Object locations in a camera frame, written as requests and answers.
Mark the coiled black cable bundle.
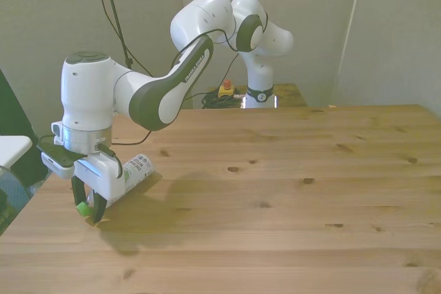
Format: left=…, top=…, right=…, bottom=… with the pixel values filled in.
left=201, top=91, right=244, bottom=109

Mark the green capped water bottle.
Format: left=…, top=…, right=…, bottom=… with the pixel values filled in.
left=76, top=154, right=155, bottom=218

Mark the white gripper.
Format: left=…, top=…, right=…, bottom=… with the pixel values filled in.
left=71, top=154, right=125, bottom=224

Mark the white flat board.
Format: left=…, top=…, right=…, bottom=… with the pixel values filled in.
left=0, top=134, right=34, bottom=167

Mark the yellow emergency stop button box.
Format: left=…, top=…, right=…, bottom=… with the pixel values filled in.
left=218, top=79, right=236, bottom=98

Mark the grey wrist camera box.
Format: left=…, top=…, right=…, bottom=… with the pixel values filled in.
left=37, top=137, right=83, bottom=180

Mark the black tripod stand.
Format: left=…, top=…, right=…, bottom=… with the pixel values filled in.
left=98, top=0, right=134, bottom=72

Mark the dark fabric drape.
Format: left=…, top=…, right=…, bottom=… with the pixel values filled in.
left=0, top=68, right=55, bottom=191

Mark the black cable from tripod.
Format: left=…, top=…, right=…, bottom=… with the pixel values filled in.
left=88, top=0, right=207, bottom=102

